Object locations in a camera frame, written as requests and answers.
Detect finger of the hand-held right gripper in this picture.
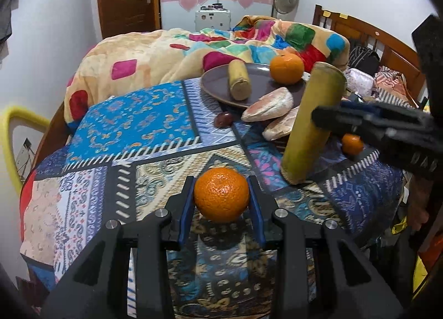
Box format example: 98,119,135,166
341,100,430,118
311,105,443,178

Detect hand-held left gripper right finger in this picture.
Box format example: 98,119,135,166
247,175,404,319

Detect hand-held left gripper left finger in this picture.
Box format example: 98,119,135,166
41,176,195,319

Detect large orange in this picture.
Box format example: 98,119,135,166
269,53,305,85
193,167,250,224

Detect long sugarcane piece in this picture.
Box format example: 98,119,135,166
280,62,347,185

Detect brown round plate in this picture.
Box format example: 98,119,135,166
201,63,312,109

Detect person's right forearm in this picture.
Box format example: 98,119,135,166
408,177,432,234

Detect striped patterned cloth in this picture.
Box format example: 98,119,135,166
373,66,420,108

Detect small tangerine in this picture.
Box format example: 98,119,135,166
341,134,365,156

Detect pink floral cloth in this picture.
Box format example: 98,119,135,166
345,68,377,94

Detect black bag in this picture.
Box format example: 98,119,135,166
347,46,381,69

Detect dark red jujube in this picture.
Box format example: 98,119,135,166
214,112,235,129

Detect blue patchwork patterned blanket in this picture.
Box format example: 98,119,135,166
19,79,406,319

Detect short sugarcane piece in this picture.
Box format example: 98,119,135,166
227,59,253,101

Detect colourful squares fleece blanket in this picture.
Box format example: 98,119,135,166
66,15,351,133

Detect white hard case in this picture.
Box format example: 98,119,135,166
194,4,231,31

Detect yellow plastic chair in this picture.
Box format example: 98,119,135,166
0,106,51,196

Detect dark hanging clothes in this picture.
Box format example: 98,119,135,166
0,0,27,41

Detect wooden bed frame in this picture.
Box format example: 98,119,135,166
35,4,430,167

